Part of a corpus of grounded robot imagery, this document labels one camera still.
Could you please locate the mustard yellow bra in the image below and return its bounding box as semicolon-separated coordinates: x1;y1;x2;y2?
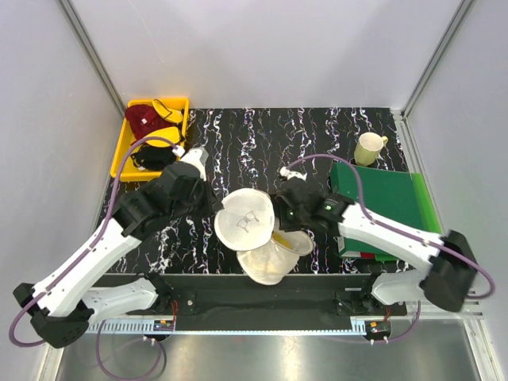
271;232;293;250

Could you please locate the white mesh laundry bag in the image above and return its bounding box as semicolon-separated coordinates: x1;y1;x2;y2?
214;188;314;286

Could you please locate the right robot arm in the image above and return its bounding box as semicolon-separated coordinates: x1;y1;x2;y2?
273;178;478;315

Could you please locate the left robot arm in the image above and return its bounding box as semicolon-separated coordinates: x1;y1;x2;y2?
13;151;221;348

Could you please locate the black bra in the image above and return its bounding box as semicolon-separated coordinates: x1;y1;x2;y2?
130;144;176;171

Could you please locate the bright yellow bra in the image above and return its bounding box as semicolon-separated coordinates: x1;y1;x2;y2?
147;99;187;144

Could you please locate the dark red bra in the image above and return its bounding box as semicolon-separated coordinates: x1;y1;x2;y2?
125;104;167;140

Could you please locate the yellow plastic bin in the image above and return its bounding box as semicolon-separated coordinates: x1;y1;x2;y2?
110;97;190;182

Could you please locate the pale green mug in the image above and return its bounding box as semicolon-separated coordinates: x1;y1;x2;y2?
354;132;388;167

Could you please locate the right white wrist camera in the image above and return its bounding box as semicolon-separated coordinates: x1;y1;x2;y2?
279;167;307;183

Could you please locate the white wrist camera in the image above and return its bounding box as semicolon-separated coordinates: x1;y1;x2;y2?
179;147;209;182
279;167;307;183

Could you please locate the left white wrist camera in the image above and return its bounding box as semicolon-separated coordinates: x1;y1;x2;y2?
179;147;209;182

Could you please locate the green ring binder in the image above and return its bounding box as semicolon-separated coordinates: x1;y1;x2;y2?
330;163;442;262

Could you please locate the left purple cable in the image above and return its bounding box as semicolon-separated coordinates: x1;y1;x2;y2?
8;136;182;378

